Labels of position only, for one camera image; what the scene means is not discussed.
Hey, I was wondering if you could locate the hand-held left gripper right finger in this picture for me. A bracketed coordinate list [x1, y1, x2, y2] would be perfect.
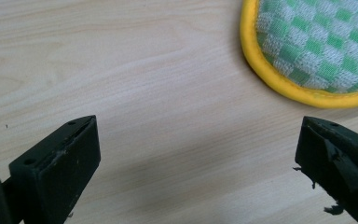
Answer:
[293, 116, 358, 224]

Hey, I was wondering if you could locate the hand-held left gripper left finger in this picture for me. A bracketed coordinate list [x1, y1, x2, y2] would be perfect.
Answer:
[8, 115, 102, 224]

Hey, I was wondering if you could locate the green checkered yellow-edged pot holder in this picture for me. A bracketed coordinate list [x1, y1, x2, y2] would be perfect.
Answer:
[240, 0, 358, 109]

